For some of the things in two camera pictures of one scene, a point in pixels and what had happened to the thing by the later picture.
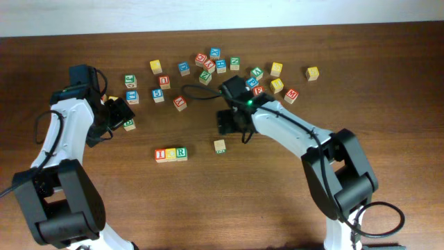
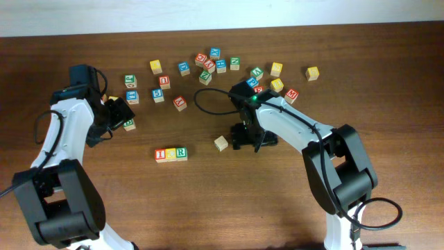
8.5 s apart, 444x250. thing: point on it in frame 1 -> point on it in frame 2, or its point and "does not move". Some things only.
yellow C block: (171, 155) does not move
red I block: (160, 155) does not move
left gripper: (121, 111) does not move
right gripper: (225, 124) -> (239, 137)
